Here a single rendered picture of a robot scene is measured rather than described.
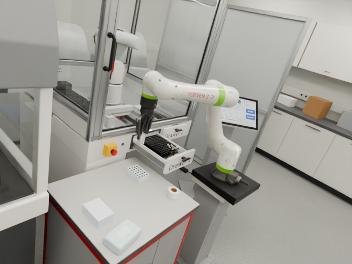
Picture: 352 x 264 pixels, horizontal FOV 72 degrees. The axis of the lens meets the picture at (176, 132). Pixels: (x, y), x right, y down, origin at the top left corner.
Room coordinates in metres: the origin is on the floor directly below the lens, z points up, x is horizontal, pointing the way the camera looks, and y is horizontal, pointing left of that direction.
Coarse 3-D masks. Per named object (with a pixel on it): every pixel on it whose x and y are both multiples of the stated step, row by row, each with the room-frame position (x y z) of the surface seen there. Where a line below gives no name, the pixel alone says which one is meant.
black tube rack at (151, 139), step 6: (150, 138) 1.55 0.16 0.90; (156, 138) 1.57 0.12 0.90; (162, 138) 1.61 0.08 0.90; (144, 144) 1.49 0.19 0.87; (150, 144) 1.46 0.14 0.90; (156, 144) 1.48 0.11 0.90; (162, 144) 1.51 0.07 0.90; (156, 150) 1.40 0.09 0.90; (162, 150) 1.42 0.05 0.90; (174, 150) 1.52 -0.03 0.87; (162, 156) 1.40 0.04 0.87
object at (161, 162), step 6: (156, 132) 1.69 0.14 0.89; (132, 144) 1.47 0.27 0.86; (174, 144) 1.58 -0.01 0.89; (138, 150) 1.44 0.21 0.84; (144, 150) 1.41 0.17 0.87; (150, 150) 1.39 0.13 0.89; (180, 150) 1.54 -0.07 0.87; (186, 150) 1.53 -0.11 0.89; (150, 156) 1.37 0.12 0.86; (156, 156) 1.35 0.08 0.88; (168, 156) 1.48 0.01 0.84; (156, 162) 1.34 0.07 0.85; (162, 162) 1.31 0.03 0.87; (162, 168) 1.31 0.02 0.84
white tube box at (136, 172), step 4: (136, 164) 1.33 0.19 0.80; (128, 168) 1.27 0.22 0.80; (132, 168) 1.29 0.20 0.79; (136, 168) 1.30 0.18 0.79; (140, 168) 1.31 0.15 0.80; (128, 172) 1.25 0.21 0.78; (132, 172) 1.24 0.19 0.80; (136, 172) 1.25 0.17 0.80; (140, 172) 1.26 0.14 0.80; (144, 172) 1.28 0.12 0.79; (132, 176) 1.23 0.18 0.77; (136, 176) 1.21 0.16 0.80; (140, 176) 1.22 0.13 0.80; (144, 176) 1.23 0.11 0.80; (148, 176) 1.26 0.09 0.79; (136, 180) 1.21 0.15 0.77; (140, 180) 1.21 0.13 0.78; (144, 180) 1.23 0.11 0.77
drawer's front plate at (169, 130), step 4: (184, 124) 1.93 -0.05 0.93; (164, 128) 1.72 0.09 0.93; (168, 128) 1.75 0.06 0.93; (172, 128) 1.79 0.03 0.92; (180, 128) 1.88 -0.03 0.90; (184, 128) 1.94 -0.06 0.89; (164, 132) 1.72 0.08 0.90; (168, 132) 1.76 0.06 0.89; (172, 132) 1.80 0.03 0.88; (176, 132) 1.85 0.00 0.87; (180, 132) 1.90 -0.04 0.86; (184, 132) 1.95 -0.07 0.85; (164, 136) 1.73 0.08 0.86; (168, 136) 1.77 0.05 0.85; (172, 136) 1.82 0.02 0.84; (176, 136) 1.86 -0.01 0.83
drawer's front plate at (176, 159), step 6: (192, 150) 1.48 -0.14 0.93; (174, 156) 1.33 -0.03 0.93; (180, 156) 1.37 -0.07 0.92; (186, 156) 1.44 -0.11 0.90; (192, 156) 1.50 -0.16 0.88; (168, 162) 1.28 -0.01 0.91; (174, 162) 1.33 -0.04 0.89; (186, 162) 1.46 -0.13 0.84; (168, 168) 1.29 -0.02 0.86; (174, 168) 1.35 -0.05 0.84
